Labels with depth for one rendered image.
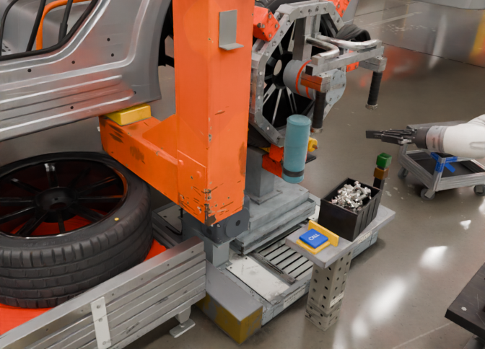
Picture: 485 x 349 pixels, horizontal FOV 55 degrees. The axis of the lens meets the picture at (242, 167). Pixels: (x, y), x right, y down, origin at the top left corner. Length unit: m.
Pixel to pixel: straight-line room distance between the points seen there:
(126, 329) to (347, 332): 0.84
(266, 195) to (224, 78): 1.00
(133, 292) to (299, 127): 0.81
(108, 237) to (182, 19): 0.71
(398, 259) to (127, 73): 1.47
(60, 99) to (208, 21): 0.64
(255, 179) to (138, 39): 0.83
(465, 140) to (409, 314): 0.81
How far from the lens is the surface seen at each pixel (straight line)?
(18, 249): 1.55
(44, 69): 1.64
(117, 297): 1.55
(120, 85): 1.74
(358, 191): 1.66
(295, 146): 1.75
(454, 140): 1.63
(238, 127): 1.40
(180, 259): 1.63
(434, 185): 2.74
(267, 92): 1.86
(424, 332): 2.05
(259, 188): 2.14
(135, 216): 1.61
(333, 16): 1.89
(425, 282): 2.27
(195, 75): 1.31
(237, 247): 2.05
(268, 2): 1.72
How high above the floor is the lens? 1.43
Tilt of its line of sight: 30 degrees down
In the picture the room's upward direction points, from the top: 3 degrees clockwise
